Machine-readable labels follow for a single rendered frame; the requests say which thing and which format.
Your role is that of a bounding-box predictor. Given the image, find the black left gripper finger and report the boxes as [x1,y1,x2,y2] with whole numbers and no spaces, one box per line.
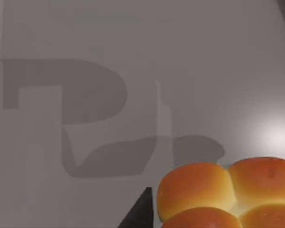
[117,187,155,228]

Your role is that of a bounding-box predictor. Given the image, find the golden brown bread rolls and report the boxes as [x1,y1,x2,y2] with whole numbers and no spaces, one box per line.
[156,156,285,228]

